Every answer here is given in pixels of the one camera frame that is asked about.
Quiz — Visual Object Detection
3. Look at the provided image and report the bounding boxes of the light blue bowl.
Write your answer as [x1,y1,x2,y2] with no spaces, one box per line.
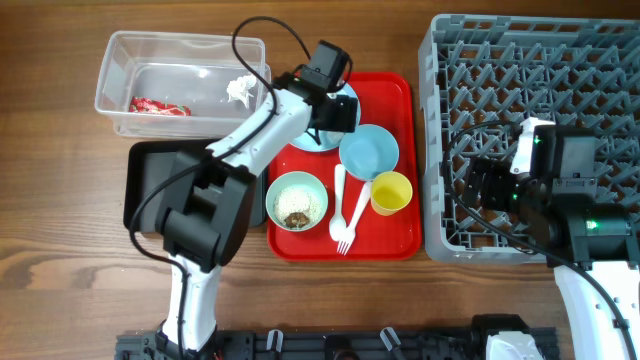
[339,124,400,181]

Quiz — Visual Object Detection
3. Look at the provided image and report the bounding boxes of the green bowl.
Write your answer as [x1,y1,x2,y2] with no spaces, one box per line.
[266,171,328,232]

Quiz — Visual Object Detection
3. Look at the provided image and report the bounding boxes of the yellow plastic cup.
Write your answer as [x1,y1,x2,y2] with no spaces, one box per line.
[371,171,413,216]

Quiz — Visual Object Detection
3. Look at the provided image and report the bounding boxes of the white rice pile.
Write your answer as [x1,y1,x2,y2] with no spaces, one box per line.
[274,187,322,230]

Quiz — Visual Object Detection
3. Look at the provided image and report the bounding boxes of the white tissue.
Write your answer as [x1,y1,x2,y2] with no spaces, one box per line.
[226,75,257,109]

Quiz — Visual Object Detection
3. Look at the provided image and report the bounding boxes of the brown food chunk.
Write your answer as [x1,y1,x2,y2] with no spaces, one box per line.
[284,212,311,229]

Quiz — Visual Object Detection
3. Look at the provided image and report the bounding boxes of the red snack wrapper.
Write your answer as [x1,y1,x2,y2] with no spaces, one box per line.
[129,97,192,116]

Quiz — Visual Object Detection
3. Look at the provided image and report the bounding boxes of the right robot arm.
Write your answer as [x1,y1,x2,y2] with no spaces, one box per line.
[459,156,639,359]

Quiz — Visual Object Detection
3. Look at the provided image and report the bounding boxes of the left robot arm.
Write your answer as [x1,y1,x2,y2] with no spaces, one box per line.
[156,73,360,359]

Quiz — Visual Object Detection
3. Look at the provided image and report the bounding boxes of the grey dishwasher rack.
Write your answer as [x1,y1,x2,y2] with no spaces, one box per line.
[418,14,639,264]

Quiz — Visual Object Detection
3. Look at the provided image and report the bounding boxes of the light blue plate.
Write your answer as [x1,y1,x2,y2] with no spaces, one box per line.
[290,84,361,153]

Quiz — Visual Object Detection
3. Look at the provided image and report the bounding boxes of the red serving tray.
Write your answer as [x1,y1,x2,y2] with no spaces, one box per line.
[267,72,422,262]

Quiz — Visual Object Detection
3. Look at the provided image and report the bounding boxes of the white plastic spoon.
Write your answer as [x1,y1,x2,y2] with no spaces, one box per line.
[329,164,346,242]

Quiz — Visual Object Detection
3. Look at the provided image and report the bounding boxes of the white plastic fork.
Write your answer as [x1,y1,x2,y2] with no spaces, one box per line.
[337,181,372,255]

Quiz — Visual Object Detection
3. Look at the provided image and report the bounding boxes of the clear plastic bin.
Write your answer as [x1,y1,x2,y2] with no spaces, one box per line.
[94,31,271,138]

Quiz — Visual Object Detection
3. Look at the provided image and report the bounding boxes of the black plastic tray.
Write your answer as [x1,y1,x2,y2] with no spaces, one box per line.
[123,139,268,233]

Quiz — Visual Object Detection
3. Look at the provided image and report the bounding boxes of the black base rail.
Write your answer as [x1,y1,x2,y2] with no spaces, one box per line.
[114,327,559,360]

